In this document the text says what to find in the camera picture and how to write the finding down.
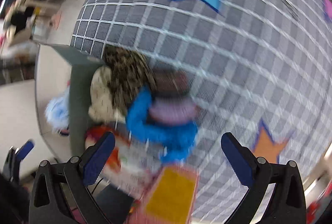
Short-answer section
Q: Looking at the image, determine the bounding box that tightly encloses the light blue fluffy cloth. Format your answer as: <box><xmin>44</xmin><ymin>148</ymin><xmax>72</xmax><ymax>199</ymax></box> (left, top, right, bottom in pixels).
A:
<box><xmin>44</xmin><ymin>87</ymin><xmax>70</xmax><ymax>131</ymax></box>

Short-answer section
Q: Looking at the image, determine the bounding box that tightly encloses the pink black striped sock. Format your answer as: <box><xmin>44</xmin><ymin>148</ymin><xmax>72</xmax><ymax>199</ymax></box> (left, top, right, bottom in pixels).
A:
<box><xmin>153</xmin><ymin>69</ymin><xmax>190</xmax><ymax>98</ymax></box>

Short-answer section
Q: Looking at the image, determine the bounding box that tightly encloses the pink yellow cardboard box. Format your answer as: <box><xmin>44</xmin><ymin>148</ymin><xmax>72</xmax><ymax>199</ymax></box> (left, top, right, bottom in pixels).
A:
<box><xmin>126</xmin><ymin>165</ymin><xmax>199</xmax><ymax>224</ymax></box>

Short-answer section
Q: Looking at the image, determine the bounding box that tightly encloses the blue fuzzy cloth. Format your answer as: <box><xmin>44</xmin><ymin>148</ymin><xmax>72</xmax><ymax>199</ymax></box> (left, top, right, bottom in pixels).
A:
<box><xmin>126</xmin><ymin>87</ymin><xmax>198</xmax><ymax>164</ymax></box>

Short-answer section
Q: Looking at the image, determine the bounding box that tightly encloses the green storage bin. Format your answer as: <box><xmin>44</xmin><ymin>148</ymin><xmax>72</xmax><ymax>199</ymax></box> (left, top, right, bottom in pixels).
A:
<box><xmin>35</xmin><ymin>44</ymin><xmax>103</xmax><ymax>162</ymax></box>

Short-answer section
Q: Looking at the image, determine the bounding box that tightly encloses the leopard print scrunchie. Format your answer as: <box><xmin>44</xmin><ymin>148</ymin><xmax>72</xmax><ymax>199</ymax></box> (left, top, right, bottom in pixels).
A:
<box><xmin>103</xmin><ymin>46</ymin><xmax>156</xmax><ymax>116</ymax></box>

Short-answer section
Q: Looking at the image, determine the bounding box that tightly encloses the purple pink sock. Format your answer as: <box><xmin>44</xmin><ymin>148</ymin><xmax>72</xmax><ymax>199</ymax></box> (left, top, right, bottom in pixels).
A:
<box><xmin>149</xmin><ymin>97</ymin><xmax>199</xmax><ymax>126</ymax></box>

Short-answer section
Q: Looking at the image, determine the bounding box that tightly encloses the grey checked star rug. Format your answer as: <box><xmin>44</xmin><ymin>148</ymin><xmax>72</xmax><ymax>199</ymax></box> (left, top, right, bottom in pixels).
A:
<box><xmin>70</xmin><ymin>0</ymin><xmax>331</xmax><ymax>223</ymax></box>

